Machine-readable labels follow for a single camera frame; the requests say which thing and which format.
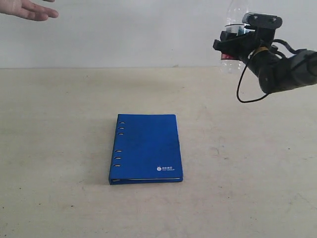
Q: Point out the blue ring binder notebook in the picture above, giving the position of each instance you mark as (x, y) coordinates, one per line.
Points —
(146, 149)

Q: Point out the clear plastic water bottle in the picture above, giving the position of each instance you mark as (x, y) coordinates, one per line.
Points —
(234, 26)

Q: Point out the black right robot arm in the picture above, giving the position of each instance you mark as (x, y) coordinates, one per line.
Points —
(277, 66)

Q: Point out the person's bare hand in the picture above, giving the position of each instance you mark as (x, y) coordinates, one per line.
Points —
(26, 9)

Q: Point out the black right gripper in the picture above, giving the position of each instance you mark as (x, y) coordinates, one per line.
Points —
(241, 44)

